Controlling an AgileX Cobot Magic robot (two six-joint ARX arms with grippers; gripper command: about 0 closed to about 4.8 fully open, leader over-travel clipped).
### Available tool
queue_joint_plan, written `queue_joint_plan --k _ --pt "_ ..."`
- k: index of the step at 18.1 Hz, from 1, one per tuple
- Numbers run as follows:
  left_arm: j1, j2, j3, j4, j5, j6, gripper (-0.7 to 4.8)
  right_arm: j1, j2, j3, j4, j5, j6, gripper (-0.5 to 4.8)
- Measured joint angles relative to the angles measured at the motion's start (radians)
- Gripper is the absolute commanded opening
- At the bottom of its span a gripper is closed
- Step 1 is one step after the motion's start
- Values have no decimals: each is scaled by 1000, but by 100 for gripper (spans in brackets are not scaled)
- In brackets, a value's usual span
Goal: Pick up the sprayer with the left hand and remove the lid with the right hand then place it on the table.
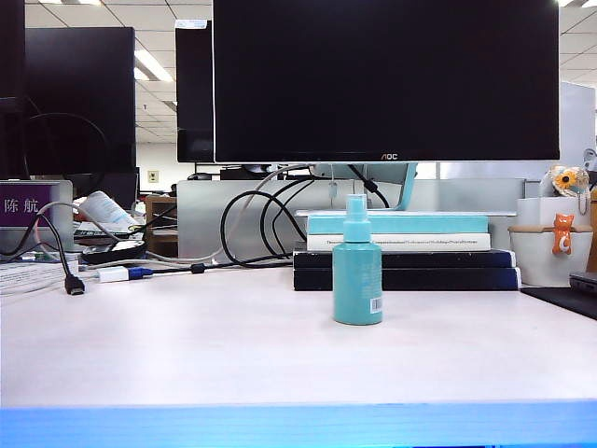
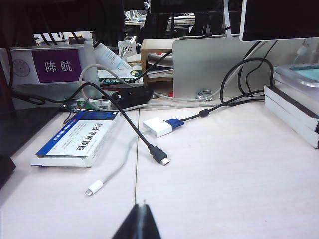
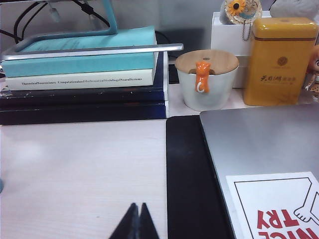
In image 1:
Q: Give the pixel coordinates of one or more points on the teal spray bottle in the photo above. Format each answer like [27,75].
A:
[356,280]

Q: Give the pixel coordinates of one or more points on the wall socket plate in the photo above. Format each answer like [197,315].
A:
[153,176]

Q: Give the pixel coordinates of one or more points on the white partition panel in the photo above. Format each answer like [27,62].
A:
[578,121]

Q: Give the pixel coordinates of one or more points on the grey laptop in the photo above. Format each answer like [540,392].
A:
[585,281]

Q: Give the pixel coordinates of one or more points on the dark monitor edge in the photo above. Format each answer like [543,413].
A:
[11,70]

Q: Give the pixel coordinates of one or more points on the blue VGA connector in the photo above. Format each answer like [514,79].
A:
[139,273]

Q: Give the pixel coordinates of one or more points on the white lotion tube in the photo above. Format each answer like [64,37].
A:
[105,207]

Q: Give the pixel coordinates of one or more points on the sunflower plush toy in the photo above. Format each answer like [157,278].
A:
[566,179]

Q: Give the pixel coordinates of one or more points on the ceiling light panel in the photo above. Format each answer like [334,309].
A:
[151,63]

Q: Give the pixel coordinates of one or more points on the black dish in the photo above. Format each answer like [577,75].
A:
[112,254]

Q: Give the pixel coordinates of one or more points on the white box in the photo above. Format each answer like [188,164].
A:
[536,212]

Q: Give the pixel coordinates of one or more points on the black AOC monitor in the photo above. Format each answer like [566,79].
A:
[382,79]

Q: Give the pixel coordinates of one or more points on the brown wooden box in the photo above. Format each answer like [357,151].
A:
[161,210]

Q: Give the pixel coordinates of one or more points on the white adapter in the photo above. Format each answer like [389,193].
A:
[112,274]

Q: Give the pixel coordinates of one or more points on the black mouse pad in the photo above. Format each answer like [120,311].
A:
[569,301]

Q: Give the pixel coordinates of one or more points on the printed papers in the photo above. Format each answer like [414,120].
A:
[28,275]

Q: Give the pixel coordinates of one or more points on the orange cat figure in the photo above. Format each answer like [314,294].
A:
[562,233]

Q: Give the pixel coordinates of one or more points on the purple name sign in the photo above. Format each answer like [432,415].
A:
[18,206]

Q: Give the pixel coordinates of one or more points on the teal book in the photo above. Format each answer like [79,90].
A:
[420,225]

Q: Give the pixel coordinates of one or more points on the white book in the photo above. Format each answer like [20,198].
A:
[482,242]

